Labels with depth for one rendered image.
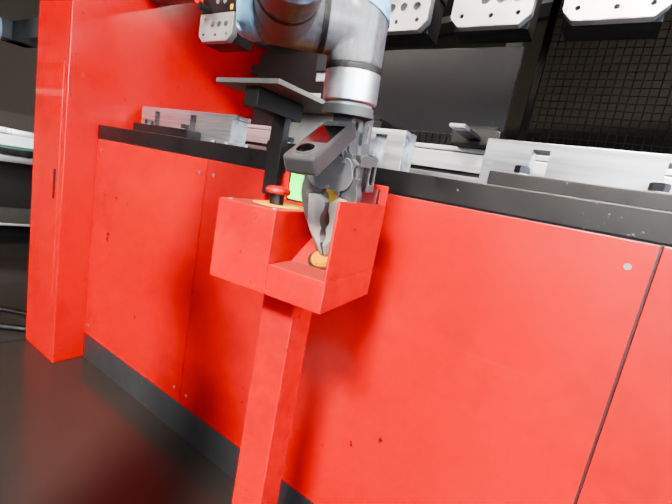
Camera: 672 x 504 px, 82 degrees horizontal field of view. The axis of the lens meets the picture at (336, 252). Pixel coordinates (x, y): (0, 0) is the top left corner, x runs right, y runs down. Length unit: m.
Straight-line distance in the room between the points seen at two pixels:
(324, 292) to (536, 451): 0.46
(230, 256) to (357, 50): 0.33
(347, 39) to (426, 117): 0.96
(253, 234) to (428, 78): 1.09
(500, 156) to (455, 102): 0.65
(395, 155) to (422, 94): 0.63
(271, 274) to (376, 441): 0.48
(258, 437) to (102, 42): 1.36
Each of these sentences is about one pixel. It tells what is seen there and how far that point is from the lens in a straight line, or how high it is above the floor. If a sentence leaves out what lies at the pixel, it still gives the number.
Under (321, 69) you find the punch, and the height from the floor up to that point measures 1.10.
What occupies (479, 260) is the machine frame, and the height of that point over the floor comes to 0.75.
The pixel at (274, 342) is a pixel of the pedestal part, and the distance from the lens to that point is 0.63.
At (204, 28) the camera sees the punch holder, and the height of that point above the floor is 1.21.
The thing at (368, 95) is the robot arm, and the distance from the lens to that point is 0.55.
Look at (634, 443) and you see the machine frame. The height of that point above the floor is 0.54.
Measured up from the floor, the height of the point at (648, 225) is 0.85.
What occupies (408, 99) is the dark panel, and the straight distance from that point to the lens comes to 1.53.
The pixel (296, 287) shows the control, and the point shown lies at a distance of 0.52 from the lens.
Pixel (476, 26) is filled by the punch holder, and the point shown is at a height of 1.17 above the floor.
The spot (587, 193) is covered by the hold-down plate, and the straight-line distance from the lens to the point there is 0.76.
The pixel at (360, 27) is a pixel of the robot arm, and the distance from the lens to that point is 0.55.
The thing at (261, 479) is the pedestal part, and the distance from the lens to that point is 0.75.
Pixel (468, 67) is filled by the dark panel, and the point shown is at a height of 1.28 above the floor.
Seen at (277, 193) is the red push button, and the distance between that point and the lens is 0.60.
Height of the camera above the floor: 0.83
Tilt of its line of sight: 10 degrees down
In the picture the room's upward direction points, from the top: 11 degrees clockwise
